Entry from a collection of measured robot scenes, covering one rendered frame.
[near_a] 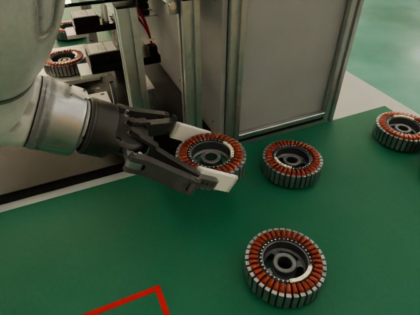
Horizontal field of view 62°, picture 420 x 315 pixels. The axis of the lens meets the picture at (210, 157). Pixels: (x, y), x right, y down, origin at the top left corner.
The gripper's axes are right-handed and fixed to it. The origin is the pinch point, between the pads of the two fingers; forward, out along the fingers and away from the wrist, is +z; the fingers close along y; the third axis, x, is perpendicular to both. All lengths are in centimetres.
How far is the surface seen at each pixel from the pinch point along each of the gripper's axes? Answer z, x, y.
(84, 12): -16, 1, 57
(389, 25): 276, -63, 236
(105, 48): -13.8, -0.4, 31.7
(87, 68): -15.6, 5.3, 32.4
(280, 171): 14.7, -1.1, -0.4
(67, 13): -14, 19, 118
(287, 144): 19.0, -3.8, 6.2
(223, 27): -1.8, -16.8, 13.5
